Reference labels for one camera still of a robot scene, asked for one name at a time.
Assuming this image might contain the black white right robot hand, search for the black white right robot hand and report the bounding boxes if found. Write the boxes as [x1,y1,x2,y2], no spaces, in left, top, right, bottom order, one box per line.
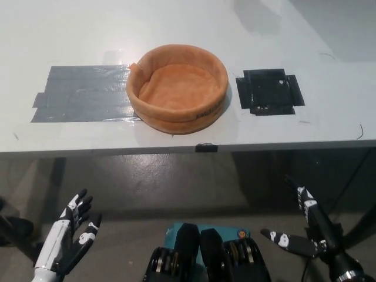
[260,174,347,261]

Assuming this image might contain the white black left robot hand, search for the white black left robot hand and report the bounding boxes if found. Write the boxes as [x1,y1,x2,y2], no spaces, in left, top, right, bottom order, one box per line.
[34,189,103,270]

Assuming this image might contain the dark table leg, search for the dark table leg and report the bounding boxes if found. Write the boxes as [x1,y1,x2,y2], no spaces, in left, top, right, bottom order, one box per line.
[50,157,68,218]

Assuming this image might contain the small black tape strip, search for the small black tape strip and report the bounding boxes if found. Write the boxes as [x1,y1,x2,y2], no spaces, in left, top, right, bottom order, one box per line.
[194,143,219,153]

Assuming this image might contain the black tape square patch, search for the black tape square patch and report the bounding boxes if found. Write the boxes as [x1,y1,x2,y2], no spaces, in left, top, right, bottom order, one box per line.
[235,68,306,116]

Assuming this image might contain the orange plush round basket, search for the orange plush round basket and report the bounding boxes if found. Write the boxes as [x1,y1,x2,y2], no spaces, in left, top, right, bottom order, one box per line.
[125,43,229,136]

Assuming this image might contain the grey duct tape patch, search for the grey duct tape patch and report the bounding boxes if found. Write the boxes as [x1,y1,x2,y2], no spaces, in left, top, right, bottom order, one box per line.
[29,65,142,123]

